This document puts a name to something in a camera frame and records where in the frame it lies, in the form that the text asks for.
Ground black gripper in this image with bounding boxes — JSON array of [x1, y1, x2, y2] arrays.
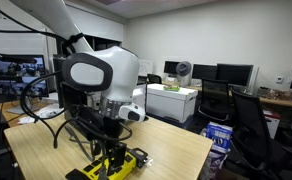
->
[[101, 118, 128, 176]]

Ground gray plug with cable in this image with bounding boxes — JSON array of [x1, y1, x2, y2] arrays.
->
[[64, 124, 109, 180]]

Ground yellow black power strip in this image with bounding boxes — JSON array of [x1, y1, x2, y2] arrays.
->
[[65, 146, 150, 180]]

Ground white storage box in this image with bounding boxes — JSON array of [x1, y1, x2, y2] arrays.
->
[[146, 83, 199, 124]]

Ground white paper sheets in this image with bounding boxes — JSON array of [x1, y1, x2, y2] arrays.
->
[[17, 102, 66, 125]]

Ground small black chair back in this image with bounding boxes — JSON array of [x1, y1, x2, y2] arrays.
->
[[147, 73, 163, 85]]

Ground green item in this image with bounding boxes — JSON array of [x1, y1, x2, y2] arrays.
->
[[163, 85, 181, 92]]

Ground white board panel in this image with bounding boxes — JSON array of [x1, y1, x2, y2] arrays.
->
[[139, 59, 154, 77]]

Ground purple white bag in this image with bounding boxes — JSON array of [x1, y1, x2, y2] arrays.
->
[[199, 149, 229, 180]]

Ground blue white carton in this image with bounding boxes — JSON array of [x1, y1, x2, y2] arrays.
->
[[205, 121, 234, 154]]

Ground lit computer monitor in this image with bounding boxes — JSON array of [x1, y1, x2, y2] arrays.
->
[[0, 53, 50, 115]]

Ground gray desk fan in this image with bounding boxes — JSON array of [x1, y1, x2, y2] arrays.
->
[[175, 60, 193, 88]]

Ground dark shelf cabinet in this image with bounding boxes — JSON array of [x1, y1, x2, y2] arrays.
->
[[85, 35, 122, 52]]

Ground black mesh office chair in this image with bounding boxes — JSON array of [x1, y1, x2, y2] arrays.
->
[[230, 87, 292, 180], [197, 77, 233, 126]]

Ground wide black computer monitor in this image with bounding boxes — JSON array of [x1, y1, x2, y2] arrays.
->
[[216, 63, 255, 88]]

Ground red white box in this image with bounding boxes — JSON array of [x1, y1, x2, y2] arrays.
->
[[263, 109, 282, 140]]

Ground long wooden desk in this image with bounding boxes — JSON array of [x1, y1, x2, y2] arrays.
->
[[161, 79, 292, 109]]

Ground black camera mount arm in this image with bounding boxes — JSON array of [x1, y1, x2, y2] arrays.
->
[[0, 52, 39, 85]]

